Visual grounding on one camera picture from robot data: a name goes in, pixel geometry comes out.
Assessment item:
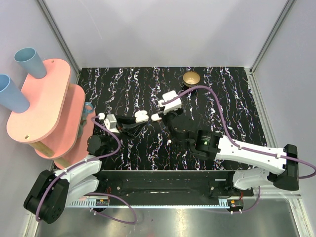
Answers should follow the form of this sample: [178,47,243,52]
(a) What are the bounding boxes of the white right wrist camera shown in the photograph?
[158,90,182,115]

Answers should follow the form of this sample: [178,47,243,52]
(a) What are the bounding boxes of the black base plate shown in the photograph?
[95,170,260,198]

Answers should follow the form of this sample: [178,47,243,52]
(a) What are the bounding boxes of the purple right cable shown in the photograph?
[164,85,316,214]

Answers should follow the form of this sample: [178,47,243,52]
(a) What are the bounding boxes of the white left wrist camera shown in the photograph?
[98,113,119,133]

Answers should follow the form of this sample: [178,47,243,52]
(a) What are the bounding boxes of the blue cup rear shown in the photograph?
[14,47,47,79]

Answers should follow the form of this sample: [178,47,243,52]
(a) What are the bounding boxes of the blue cup front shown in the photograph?
[0,74,30,113]

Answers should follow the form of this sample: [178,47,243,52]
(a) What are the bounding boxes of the blue ring object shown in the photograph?
[80,102,94,127]

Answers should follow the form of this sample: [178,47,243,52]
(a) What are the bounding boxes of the white oval charging case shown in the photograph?
[151,114,162,121]

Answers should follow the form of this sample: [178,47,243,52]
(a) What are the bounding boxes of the small white square case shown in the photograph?
[134,110,149,123]

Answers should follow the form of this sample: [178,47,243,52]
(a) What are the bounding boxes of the gold bowl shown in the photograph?
[182,71,200,87]

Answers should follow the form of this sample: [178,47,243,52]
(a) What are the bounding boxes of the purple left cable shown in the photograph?
[36,116,138,225]

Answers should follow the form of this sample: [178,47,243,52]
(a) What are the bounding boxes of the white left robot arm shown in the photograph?
[23,111,149,224]

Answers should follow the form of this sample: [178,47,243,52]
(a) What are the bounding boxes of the black marbled mat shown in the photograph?
[79,66,267,170]

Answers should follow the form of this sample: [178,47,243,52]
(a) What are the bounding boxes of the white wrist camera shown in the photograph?
[158,90,182,115]
[98,113,119,133]

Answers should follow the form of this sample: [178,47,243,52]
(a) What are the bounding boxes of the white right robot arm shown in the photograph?
[162,109,299,196]

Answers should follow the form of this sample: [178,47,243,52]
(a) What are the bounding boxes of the purple cable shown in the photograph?
[36,116,138,225]
[164,85,316,214]

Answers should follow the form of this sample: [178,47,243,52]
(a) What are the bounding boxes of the pink two-tier shelf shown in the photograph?
[6,59,95,169]

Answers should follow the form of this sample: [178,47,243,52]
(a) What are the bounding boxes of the blue cup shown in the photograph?
[14,47,47,79]
[0,74,30,113]

